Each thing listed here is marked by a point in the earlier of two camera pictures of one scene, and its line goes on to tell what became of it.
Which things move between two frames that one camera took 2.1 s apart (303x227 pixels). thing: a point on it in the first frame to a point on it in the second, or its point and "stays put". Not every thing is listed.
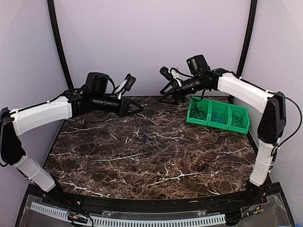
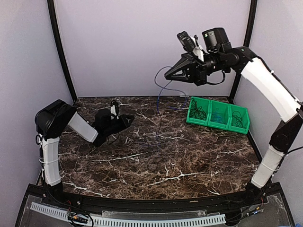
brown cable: [236, 119] stays put
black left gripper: [124, 107] to [124, 117]
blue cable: [144, 135] to [163, 87]
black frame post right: [247, 39] stays put
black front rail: [158, 205] stays put
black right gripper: [174, 91] to [195, 70]
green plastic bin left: [199, 111] stays put
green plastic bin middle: [218, 115] stays put
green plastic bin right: [239, 118] stays put
